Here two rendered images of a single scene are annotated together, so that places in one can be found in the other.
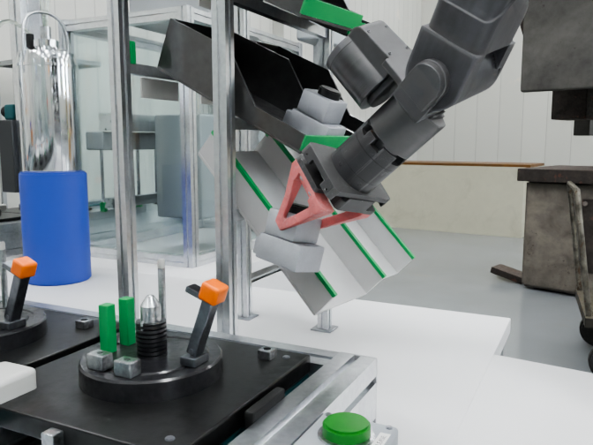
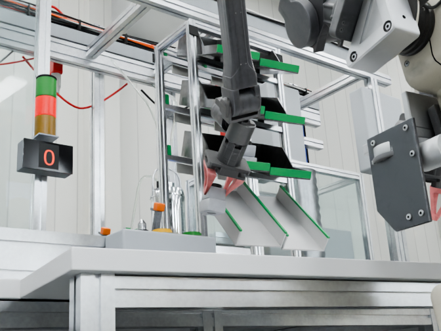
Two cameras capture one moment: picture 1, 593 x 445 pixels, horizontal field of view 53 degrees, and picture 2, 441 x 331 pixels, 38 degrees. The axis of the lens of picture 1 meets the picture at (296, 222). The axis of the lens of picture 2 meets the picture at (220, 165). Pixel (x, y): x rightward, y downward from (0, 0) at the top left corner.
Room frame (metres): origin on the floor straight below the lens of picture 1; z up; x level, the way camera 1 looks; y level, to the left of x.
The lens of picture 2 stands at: (-0.64, -0.63, 0.70)
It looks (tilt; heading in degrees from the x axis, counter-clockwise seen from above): 18 degrees up; 25
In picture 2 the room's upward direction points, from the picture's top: 4 degrees counter-clockwise
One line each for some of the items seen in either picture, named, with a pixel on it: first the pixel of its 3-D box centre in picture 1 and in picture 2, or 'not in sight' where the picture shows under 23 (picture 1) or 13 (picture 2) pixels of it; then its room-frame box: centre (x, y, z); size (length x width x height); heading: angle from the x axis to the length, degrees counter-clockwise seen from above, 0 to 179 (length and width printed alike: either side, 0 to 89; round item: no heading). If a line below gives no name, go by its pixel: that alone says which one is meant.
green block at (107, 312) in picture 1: (108, 328); not in sight; (0.58, 0.19, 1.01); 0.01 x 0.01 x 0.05; 64
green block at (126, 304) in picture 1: (126, 320); not in sight; (0.61, 0.18, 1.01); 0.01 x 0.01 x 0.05; 64
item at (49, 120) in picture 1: (48, 92); (168, 213); (1.47, 0.60, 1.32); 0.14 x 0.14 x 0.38
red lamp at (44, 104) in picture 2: not in sight; (45, 108); (0.46, 0.33, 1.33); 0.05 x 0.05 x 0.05
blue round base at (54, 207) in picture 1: (56, 225); not in sight; (1.47, 0.60, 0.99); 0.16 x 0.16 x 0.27
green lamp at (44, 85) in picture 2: not in sight; (46, 89); (0.46, 0.33, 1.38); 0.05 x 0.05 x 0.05
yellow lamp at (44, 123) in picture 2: not in sight; (44, 127); (0.46, 0.33, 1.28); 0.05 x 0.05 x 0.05
